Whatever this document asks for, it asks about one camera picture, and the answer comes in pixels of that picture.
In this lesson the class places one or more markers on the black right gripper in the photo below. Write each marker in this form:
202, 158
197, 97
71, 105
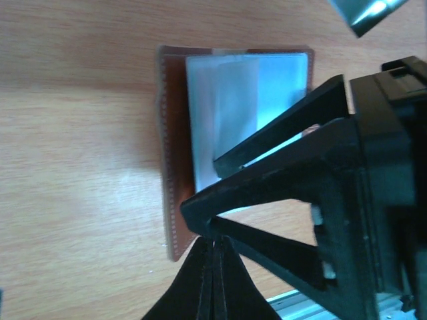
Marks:
390, 110

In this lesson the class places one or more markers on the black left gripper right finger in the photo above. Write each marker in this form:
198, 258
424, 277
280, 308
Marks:
234, 294

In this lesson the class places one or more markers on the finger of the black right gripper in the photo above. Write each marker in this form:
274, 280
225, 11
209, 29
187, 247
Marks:
300, 213
322, 105

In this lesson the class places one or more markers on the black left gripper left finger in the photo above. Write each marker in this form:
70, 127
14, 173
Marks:
189, 295

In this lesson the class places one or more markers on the brown leather card holder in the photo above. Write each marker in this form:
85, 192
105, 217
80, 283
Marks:
209, 100

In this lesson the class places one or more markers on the black magnetic stripe card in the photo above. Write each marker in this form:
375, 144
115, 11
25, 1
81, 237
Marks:
362, 15

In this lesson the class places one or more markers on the aluminium front rail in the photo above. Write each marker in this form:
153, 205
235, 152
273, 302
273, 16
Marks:
295, 305

